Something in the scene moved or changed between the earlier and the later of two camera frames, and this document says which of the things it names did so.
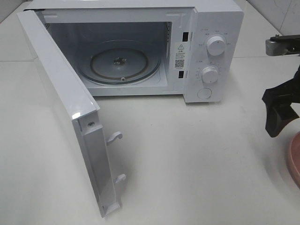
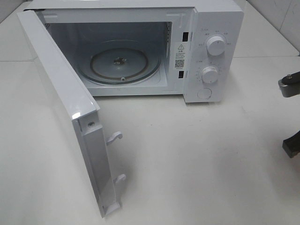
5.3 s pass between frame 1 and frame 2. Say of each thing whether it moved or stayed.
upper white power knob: stayed
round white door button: stayed
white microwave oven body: stayed
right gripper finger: moved
